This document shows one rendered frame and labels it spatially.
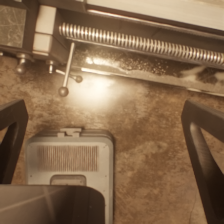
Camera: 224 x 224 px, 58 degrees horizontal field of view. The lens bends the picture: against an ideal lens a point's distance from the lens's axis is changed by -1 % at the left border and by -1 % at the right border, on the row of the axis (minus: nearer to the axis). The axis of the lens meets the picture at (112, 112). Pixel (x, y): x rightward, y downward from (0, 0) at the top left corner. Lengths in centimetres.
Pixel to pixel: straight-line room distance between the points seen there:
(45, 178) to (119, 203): 62
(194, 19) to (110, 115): 94
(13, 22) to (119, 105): 98
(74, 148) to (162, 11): 87
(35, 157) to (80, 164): 26
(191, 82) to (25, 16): 79
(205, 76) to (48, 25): 78
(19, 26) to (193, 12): 46
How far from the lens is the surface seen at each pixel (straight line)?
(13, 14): 61
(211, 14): 67
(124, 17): 68
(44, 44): 65
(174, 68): 107
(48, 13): 67
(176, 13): 64
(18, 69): 67
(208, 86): 113
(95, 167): 125
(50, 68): 85
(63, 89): 76
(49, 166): 129
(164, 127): 150
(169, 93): 148
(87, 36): 71
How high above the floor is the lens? 141
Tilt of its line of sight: 83 degrees down
